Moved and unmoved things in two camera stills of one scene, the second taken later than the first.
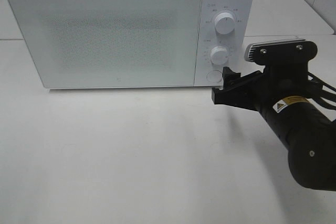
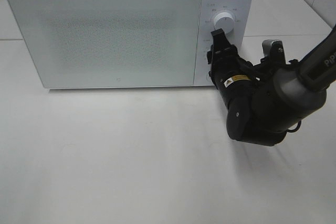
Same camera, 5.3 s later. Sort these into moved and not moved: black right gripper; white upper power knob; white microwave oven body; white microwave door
Moved: black right gripper
Not moved: white upper power knob; white microwave door; white microwave oven body
